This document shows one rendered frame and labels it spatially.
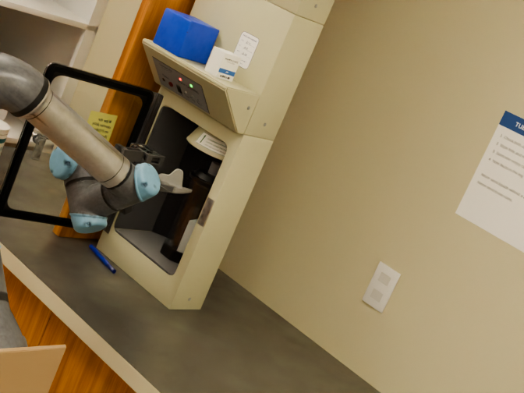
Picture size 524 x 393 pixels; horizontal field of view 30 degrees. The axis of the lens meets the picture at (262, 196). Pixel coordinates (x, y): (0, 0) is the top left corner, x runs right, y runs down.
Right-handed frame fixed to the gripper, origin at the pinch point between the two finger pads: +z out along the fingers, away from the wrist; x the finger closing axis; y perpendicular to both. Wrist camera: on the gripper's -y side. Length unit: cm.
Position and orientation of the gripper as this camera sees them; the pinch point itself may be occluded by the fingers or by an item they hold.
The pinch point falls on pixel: (172, 180)
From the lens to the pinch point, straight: 240.2
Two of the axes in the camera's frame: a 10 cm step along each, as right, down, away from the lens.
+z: 6.6, 0.5, 7.5
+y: 3.6, -9.0, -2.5
